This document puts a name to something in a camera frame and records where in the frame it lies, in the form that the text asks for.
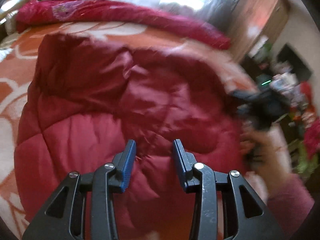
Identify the person's right hand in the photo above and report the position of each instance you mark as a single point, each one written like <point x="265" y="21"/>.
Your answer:
<point x="265" y="145"/>

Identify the white patterned pillow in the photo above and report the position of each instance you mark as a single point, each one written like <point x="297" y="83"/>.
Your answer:
<point x="10" y="26"/>

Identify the light curtain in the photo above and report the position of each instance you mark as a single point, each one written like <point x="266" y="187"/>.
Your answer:
<point x="225" y="2"/>

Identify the dark cabinet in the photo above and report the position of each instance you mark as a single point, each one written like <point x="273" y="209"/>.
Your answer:
<point x="295" y="60"/>

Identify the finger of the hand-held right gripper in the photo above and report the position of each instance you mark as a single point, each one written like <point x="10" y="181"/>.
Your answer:
<point x="245" y="111"/>
<point x="243" y="95"/>

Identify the orange and white blanket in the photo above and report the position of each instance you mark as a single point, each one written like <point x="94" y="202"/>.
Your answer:
<point x="12" y="85"/>

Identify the wooden wardrobe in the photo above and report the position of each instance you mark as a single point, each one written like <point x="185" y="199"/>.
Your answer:
<point x="262" y="12"/>

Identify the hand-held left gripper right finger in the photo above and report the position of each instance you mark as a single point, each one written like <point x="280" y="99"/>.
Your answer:
<point x="181" y="165"/>

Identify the red floral quilt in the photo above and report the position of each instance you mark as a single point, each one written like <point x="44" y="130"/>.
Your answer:
<point x="125" y="12"/>

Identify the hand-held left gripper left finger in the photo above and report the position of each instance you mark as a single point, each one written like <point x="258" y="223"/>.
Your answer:
<point x="128" y="165"/>

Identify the red quilted jacket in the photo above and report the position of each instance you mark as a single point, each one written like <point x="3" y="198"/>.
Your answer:
<point x="100" y="105"/>

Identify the wooden bed headboard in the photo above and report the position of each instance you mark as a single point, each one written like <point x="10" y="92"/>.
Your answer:
<point x="15" y="0"/>

